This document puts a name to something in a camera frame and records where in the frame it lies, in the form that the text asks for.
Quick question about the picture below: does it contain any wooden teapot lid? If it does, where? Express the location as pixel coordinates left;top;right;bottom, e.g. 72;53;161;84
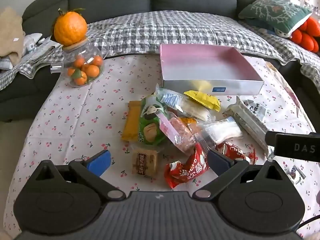
62;37;89;52

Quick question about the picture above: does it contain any clear packet with white filling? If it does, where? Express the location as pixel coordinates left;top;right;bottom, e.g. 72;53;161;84
194;117;243;153

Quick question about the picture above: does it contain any green patterned cushion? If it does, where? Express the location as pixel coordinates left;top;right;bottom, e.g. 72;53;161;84
238;0;313;34

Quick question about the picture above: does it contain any pink cardboard box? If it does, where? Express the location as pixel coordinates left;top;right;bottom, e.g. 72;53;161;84
159;44;265;96

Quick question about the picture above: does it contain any glass teapot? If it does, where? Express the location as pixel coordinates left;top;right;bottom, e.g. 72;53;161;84
50;36;108;88

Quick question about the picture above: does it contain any pile of small tangerines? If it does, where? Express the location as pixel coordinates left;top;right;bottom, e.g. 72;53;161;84
66;55;104;86

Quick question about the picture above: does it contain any orange plush toy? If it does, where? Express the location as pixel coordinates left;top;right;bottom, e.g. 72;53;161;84
275;17;320;53

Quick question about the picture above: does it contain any black cable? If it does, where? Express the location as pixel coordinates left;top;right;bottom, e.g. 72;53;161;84
297;219;320;232

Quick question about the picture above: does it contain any small white snack packet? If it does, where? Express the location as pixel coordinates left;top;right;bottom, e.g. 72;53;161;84
287;165;307;184

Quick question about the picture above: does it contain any yellow crinkled snack packet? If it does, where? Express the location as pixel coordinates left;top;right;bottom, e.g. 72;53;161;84
184;90;221;112

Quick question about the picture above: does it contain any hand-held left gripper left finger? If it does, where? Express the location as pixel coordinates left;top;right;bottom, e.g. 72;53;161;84
32;149;125;202

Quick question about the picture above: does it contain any long white cracker packet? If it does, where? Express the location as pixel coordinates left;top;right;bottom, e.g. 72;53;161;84
224;96;275;159

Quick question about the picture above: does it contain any golden yellow snack bar packet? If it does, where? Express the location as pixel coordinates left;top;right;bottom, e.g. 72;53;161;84
121;101;142;142

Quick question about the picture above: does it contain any green snack packet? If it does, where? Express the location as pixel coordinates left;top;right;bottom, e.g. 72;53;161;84
139;95;167;147

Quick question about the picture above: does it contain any beige cloth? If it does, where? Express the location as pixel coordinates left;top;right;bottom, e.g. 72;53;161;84
0;6;25;63

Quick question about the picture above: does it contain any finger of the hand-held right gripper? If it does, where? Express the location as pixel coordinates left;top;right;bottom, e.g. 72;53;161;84
265;130;311;145

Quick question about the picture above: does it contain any brown square snack packet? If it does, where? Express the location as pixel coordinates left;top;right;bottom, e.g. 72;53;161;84
132;149;158;178

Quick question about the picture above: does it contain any pink snack packet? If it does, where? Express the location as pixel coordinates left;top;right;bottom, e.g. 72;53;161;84
160;112;198;155

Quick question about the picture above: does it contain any clear packet with blue print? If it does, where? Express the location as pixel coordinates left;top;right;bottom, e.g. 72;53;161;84
155;84;213;121

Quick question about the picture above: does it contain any white cloth bundle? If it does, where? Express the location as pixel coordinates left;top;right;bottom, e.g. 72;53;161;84
0;32;58;70

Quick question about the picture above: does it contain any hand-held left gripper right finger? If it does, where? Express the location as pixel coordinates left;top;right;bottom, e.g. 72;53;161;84
191;149;285;201

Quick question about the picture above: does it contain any grey checkered blanket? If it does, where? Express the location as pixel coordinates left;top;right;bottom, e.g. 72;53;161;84
0;10;320;92

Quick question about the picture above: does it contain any large orange fruit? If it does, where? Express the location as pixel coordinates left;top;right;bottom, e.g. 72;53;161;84
54;8;88;47

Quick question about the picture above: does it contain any cherry print tablecloth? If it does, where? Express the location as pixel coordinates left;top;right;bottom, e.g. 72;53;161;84
2;52;320;240

